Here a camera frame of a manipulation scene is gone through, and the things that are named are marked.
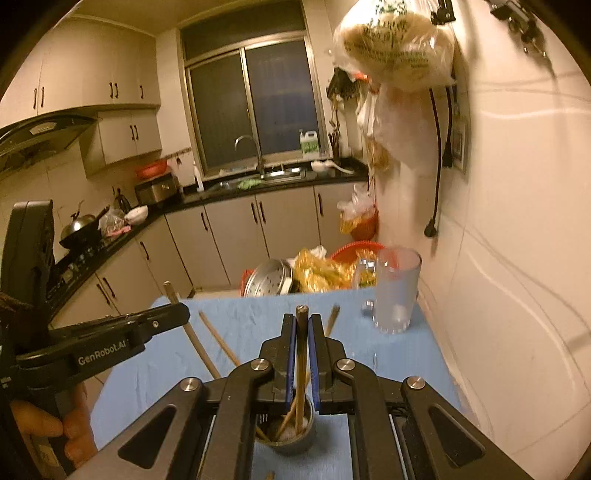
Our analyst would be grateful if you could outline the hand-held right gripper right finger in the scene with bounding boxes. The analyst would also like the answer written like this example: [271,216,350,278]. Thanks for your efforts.
[308,314,536,480]

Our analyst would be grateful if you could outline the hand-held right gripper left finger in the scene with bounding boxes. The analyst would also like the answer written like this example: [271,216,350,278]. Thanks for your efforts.
[76,314,298,480]

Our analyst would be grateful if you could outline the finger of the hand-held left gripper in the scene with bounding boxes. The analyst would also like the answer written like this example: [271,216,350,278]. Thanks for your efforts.
[124,303,191,350]

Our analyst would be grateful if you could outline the bunch of chopsticks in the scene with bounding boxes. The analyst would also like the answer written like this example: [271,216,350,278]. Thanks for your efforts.
[255,367,311,441]

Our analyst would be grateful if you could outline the black utensil holder cup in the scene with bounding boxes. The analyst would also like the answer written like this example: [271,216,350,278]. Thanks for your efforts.
[254,401,317,456]

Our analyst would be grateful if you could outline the person's left hand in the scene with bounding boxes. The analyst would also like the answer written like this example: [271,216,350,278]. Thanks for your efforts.
[10,382,99,470]

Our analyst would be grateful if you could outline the blue tablecloth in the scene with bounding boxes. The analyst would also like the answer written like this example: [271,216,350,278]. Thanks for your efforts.
[90,288,465,480]

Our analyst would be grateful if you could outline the gas stove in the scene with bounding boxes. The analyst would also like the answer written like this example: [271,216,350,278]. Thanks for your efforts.
[46,235,117,302]

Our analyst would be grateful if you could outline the black wok with lid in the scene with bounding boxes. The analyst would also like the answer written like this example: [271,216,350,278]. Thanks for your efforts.
[58,200,112,250]

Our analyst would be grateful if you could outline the metal steamer tray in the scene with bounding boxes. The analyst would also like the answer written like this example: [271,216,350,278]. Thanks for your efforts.
[242,258,295,298]

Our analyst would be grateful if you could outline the yellow plastic bag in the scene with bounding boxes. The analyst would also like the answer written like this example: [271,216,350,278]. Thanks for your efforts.
[294,249,356,292]

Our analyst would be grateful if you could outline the clear bag with pink contents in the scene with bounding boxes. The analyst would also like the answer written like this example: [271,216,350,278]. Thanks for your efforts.
[98,208,133,237]

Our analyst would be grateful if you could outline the clear plastic pitcher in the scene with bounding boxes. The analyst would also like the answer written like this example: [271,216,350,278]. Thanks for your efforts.
[353,247,423,334]

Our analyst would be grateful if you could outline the red plastic basket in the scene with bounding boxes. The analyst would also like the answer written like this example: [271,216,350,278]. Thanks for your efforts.
[330,241,386,265]

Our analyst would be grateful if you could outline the black countertop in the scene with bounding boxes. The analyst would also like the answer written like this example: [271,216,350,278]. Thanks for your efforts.
[46,159,370,319]

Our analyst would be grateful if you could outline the metal countertop appliance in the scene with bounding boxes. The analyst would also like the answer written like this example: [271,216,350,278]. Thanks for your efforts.
[134,174,182,206]

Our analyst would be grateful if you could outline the clear bag with yellow contents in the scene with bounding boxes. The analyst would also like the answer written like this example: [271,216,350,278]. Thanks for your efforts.
[337,184,380,241]

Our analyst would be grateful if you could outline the range hood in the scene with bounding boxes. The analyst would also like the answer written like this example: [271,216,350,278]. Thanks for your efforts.
[0,114,100,174]

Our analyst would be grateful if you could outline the red basin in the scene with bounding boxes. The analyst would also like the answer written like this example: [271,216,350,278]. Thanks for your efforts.
[135,161,170,181]

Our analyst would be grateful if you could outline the small upper cabinet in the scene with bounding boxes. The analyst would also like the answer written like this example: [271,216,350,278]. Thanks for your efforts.
[83,108,164,176]

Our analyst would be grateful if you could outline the steel sink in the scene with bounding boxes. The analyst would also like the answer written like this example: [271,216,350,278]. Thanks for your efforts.
[216,168,306,190]

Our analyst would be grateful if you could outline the chrome faucet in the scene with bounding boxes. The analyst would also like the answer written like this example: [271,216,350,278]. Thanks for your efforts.
[234,135,267,179]

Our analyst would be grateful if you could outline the white bowl with ladle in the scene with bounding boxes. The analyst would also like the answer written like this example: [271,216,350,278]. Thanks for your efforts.
[310,159,354,175]

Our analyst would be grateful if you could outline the green detergent bottle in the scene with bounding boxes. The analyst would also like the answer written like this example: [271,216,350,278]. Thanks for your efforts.
[299,130,320,160]

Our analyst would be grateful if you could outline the upper kitchen cabinets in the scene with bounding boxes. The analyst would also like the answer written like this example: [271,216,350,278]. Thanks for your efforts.
[0,14,162,119]

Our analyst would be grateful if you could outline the kitchen window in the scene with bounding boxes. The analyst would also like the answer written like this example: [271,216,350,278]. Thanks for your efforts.
[180,0,327,182]

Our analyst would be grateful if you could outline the white hanging plastic bag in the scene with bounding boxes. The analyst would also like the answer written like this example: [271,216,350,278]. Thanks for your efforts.
[358,85,444,172]

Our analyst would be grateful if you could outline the hanging bag of buns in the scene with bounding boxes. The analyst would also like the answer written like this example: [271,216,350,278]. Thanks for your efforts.
[332,0,458,92]

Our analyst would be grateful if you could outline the black power cable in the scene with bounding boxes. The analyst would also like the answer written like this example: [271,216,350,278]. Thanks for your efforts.
[424,87,456,239]

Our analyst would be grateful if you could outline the wall outlet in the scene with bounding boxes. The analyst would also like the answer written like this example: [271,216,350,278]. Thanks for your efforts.
[450,115,468,174]

